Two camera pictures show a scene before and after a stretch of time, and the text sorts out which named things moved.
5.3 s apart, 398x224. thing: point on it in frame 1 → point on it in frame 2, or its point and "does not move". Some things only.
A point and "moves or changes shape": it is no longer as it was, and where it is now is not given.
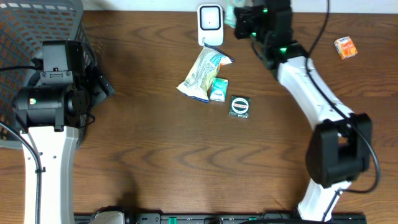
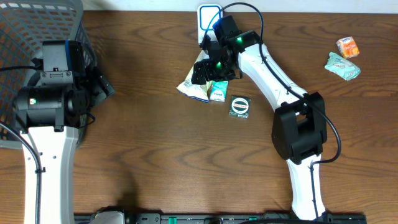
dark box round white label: [239, 107] does not move
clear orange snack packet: [345, 47] does not move
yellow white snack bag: [198, 83] does not move
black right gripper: [242, 14] → [205, 74]
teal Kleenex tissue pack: [219, 89] does not move
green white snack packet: [229, 15] moves or changes shape
